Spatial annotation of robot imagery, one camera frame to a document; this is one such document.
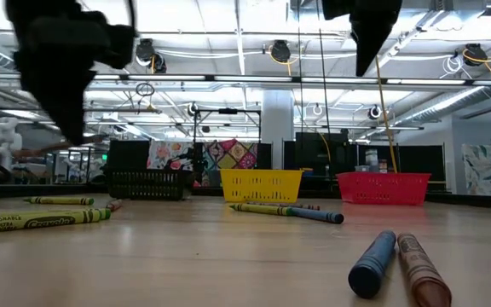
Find green crayon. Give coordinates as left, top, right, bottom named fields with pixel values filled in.
left=22, top=195, right=95, bottom=206
left=0, top=207, right=113, bottom=235
left=228, top=203, right=294, bottom=217

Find floral patterned cloth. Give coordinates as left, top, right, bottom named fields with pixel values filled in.
left=146, top=141, right=195, bottom=172

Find black plastic basket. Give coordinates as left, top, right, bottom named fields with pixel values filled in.
left=102, top=168, right=195, bottom=201

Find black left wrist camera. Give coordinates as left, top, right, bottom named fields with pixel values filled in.
left=100, top=24, right=138, bottom=70

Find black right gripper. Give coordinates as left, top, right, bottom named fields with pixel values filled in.
left=321, top=0, right=403, bottom=78

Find black left camera cable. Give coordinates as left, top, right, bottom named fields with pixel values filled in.
left=126, top=0, right=138, bottom=27

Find black hanging cable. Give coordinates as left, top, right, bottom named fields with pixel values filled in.
left=296, top=0, right=304, bottom=134
left=315, top=0, right=332, bottom=136

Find black frame stand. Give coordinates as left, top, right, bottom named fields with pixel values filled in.
left=192, top=108, right=263, bottom=188

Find white pillar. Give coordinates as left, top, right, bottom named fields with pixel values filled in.
left=261, top=89, right=295, bottom=171

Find black partition panel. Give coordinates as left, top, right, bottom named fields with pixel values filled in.
left=108, top=139, right=151, bottom=171
left=358, top=143, right=446, bottom=182
left=283, top=131, right=360, bottom=177

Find stacked plastic containers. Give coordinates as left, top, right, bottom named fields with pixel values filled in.
left=364, top=148, right=390, bottom=174

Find patchwork patterned cloth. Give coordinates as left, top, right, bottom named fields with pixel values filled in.
left=202, top=139, right=259, bottom=188

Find leaf patterned cloth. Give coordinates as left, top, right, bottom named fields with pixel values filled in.
left=461, top=140, right=491, bottom=198

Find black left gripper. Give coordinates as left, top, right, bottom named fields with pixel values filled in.
left=14, top=19, right=110, bottom=145

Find yellow hanging cable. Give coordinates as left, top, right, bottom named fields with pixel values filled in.
left=374, top=54, right=399, bottom=174

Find black ceiling cable reel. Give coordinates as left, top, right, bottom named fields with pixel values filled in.
left=269, top=39, right=292, bottom=65
left=136, top=38, right=168, bottom=74
left=462, top=42, right=490, bottom=67

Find blue crayon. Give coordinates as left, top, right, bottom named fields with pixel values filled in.
left=347, top=230, right=398, bottom=299
left=290, top=207, right=345, bottom=225

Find red plastic basket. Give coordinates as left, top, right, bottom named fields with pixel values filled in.
left=337, top=171, right=431, bottom=206

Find yellow plastic basket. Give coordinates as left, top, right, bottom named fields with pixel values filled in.
left=220, top=169, right=304, bottom=204

